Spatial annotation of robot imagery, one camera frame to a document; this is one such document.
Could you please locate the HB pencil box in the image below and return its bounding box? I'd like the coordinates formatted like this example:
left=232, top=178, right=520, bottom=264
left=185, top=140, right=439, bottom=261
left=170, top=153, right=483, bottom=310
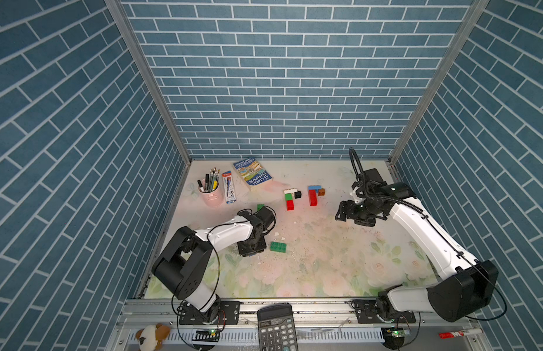
left=222, top=171, right=236, bottom=204

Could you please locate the red white marker pen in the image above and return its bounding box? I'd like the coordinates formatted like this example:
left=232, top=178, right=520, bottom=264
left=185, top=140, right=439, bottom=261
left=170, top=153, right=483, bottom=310
left=439, top=328, right=483, bottom=339

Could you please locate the black calculator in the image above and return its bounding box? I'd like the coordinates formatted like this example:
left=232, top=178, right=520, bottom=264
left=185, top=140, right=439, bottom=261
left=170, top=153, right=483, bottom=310
left=257, top=304, right=299, bottom=351

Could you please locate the aluminium corner post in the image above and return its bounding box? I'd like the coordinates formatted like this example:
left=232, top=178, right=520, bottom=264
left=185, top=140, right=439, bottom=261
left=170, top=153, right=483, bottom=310
left=105, top=0, right=192, bottom=167
left=388, top=0, right=489, bottom=166

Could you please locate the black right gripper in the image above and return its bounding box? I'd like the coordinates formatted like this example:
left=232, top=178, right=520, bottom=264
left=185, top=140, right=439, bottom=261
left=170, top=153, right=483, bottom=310
left=333, top=197, right=379, bottom=227

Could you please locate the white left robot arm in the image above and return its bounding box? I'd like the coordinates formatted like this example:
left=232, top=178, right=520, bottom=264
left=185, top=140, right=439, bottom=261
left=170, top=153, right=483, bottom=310
left=152, top=206, right=277, bottom=323

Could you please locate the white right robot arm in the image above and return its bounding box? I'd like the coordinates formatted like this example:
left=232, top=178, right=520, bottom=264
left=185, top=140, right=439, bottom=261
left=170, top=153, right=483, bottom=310
left=335, top=149, right=503, bottom=323

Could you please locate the bundle of pencils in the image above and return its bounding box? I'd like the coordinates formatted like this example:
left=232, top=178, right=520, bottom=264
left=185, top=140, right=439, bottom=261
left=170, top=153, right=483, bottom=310
left=204, top=168, right=219, bottom=193

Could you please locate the plush toy dog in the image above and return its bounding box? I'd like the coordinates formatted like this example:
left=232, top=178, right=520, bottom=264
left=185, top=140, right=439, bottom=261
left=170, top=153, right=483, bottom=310
left=135, top=323, right=171, bottom=351

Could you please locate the aluminium corner post left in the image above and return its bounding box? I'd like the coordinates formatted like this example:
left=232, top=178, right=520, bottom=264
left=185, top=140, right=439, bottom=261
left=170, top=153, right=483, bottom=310
left=105, top=0, right=192, bottom=167

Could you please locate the pink metal pencil bucket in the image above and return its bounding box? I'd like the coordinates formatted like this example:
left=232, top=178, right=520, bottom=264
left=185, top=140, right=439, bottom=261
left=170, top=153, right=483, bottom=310
left=197, top=180, right=224, bottom=207

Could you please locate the aluminium corner post right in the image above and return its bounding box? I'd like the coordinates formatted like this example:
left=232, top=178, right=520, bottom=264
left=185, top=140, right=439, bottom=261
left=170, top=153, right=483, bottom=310
left=388, top=0, right=489, bottom=166

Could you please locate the green long lego brick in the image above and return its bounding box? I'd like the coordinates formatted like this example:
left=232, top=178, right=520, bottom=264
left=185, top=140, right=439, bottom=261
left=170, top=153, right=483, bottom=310
left=269, top=242, right=287, bottom=253

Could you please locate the blue Treehouse paperback book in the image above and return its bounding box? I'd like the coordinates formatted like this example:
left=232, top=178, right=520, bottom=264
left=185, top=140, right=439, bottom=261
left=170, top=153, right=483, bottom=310
left=233, top=157, right=273, bottom=187

